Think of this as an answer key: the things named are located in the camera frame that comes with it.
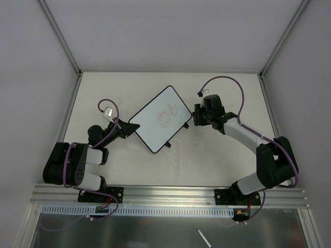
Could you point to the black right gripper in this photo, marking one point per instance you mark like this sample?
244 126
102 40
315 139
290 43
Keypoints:
198 118

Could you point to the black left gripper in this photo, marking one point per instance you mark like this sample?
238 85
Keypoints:
120 129

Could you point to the white whiteboard black frame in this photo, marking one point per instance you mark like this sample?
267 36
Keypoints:
161 119

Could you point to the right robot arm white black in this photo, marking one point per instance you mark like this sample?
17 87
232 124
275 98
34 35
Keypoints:
275 161

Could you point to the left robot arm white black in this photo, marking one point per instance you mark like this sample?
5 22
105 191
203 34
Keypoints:
66 164

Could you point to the white marker pen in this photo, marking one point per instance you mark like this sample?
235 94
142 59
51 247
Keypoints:
204 239

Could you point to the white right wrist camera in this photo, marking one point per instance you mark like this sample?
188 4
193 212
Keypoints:
206 92

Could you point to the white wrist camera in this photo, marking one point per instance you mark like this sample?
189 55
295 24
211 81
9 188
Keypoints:
206 92
107 113

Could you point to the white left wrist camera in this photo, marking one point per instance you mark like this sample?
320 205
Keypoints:
107 113

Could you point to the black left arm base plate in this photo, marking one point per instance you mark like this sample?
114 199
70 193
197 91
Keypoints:
111 193

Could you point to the white slotted cable duct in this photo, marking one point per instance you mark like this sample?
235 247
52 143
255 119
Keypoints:
213 212

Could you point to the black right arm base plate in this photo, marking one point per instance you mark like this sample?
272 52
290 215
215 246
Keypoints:
227 197

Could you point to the aluminium mounting rail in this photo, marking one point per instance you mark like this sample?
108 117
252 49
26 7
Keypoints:
165 196

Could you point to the left aluminium frame post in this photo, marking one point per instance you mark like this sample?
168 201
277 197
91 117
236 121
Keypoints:
59 35

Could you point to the aluminium frame post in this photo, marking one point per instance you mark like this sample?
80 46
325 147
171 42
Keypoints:
284 36
59 35

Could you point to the right aluminium frame post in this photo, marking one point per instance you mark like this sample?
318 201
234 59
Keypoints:
284 36

